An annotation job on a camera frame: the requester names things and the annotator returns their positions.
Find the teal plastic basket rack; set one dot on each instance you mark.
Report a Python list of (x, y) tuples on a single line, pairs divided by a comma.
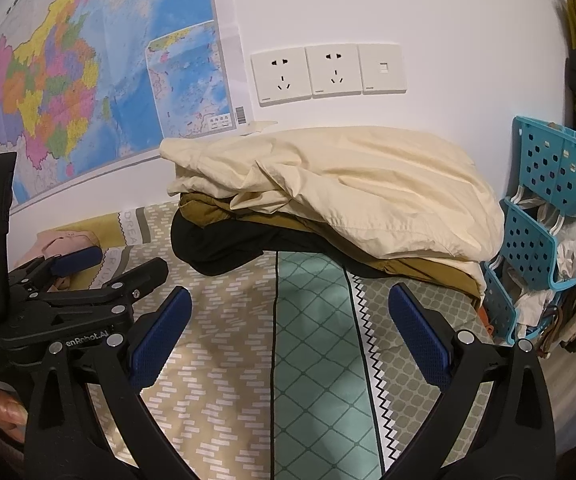
[(536, 263)]

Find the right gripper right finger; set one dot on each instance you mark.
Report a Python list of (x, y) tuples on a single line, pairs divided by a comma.
[(515, 438)]

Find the colourful wall map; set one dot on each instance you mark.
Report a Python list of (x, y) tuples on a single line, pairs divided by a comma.
[(92, 86)]

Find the pink pillow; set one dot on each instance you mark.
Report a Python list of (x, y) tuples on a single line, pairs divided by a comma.
[(58, 243)]

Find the olive brown garment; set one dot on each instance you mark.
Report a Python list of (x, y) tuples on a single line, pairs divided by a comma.
[(466, 277)]

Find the patterned bed sheet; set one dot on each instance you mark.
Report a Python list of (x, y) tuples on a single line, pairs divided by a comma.
[(290, 366)]

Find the black garment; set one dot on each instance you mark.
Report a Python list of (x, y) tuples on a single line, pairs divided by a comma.
[(227, 245)]

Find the cream jacket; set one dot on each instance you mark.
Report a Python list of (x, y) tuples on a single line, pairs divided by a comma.
[(390, 192)]

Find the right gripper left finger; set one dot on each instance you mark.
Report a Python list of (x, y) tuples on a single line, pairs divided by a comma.
[(64, 439)]

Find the person's left hand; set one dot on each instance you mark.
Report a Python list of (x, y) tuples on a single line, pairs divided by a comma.
[(13, 417)]

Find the white network wall plate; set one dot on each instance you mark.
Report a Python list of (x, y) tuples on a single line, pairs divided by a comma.
[(382, 68)]

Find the left wall socket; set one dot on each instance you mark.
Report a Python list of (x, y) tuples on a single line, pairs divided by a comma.
[(281, 76)]

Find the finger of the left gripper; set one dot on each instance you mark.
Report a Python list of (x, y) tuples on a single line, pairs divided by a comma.
[(122, 291), (75, 259)]

